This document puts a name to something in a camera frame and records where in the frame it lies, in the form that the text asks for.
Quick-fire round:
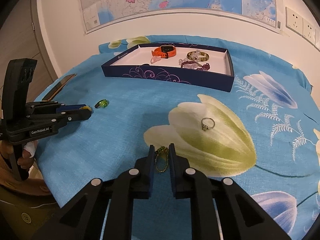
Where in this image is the green stone bead ring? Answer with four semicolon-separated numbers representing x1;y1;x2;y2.
94;99;110;109

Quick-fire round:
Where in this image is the green gold chain pendant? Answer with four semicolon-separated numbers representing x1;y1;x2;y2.
155;146;169;173

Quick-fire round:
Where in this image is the silver ring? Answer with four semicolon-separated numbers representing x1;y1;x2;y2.
201;116;217;132

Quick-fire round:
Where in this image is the orange smartwatch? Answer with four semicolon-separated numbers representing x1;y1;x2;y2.
151;45;177;59

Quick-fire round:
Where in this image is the dark red beaded bracelet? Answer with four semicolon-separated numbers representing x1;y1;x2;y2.
180;61;211;72

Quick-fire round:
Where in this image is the yellow black bangle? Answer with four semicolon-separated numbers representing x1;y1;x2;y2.
187;50;209;62

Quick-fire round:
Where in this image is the left hand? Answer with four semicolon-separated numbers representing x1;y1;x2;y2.
1;141;34;171

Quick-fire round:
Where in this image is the smartphone with gold edge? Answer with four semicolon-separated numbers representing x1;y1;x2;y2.
42;74;76;101

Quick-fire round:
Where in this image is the brown wooden door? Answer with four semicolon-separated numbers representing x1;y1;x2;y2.
1;0;57;101

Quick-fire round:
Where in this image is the blue floral bed sheet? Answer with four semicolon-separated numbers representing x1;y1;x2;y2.
36;36;319;239

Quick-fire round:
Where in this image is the dark blue shallow box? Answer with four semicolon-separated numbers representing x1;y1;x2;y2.
101;43;234;92

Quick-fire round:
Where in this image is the white wall socket panel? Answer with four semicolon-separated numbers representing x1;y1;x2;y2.
286;7;319;50

